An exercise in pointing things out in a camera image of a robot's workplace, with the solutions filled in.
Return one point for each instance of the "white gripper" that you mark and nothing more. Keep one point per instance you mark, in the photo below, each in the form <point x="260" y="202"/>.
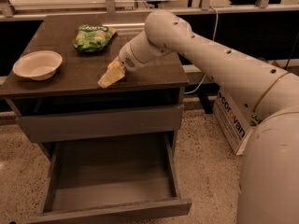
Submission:
<point x="126" y="57"/>

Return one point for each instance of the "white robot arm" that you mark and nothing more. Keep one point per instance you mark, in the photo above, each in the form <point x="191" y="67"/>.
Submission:
<point x="269" y="177"/>

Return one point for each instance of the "closed grey upper drawer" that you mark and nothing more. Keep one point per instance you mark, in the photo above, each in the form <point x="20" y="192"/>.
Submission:
<point x="105" y="123"/>

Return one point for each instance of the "dark grey drawer cabinet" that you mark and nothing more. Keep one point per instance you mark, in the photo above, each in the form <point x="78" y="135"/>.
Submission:
<point x="74" y="87"/>

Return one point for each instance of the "open grey lower drawer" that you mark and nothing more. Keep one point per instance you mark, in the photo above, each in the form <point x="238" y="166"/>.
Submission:
<point x="111" y="180"/>

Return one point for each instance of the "green chip bag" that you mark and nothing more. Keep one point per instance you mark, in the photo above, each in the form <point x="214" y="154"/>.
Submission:
<point x="93" y="38"/>

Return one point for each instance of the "white bowl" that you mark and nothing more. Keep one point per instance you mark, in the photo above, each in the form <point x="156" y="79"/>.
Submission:
<point x="38" y="65"/>

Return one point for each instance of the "white corovan cardboard box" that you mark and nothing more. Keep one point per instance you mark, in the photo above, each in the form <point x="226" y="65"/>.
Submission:
<point x="233" y="124"/>

